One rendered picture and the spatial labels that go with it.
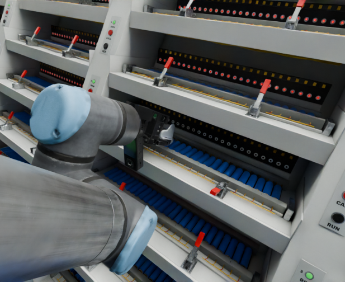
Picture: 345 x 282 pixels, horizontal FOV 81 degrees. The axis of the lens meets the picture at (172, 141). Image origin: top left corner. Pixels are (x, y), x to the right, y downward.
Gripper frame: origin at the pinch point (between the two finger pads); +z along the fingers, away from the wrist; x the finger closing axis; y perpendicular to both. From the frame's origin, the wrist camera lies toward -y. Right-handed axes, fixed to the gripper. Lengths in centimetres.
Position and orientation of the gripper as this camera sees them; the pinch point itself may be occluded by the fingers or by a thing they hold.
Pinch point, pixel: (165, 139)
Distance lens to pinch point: 61.9
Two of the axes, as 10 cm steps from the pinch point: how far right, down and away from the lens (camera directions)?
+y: 3.5, -9.3, -1.3
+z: 4.5, 0.5, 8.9
